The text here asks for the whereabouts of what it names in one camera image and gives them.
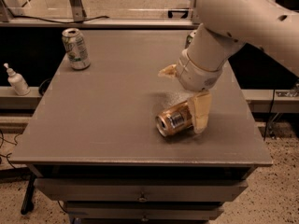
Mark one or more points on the right metal frame post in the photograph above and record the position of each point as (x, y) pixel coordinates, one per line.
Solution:
(195, 16)

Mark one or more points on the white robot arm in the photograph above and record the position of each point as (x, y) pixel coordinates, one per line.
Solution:
(226, 26)

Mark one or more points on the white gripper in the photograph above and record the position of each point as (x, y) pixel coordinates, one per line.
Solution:
(195, 75)

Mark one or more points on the lower drawer with knob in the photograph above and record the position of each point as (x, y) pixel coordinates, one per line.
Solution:
(144, 211)

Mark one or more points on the orange soda can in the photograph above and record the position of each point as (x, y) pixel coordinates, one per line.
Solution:
(174, 119)

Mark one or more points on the metal frame post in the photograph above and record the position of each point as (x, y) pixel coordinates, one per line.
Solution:
(78, 11)
(195, 16)

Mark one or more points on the black stand leg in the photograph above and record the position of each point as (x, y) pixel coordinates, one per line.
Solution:
(27, 204)

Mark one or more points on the upper drawer with knob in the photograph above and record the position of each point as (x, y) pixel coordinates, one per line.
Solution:
(115, 190)

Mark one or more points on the drawer with knob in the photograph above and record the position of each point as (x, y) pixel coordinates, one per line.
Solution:
(144, 211)
(115, 190)

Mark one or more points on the white pump bottle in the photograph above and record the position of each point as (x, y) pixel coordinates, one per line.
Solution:
(17, 81)

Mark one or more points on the white green soda can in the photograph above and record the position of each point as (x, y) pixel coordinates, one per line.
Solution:
(75, 48)

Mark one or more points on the grey drawer cabinet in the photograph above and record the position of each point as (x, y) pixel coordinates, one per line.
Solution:
(93, 143)

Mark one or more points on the left metal frame post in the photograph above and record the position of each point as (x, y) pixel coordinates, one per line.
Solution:
(78, 11)

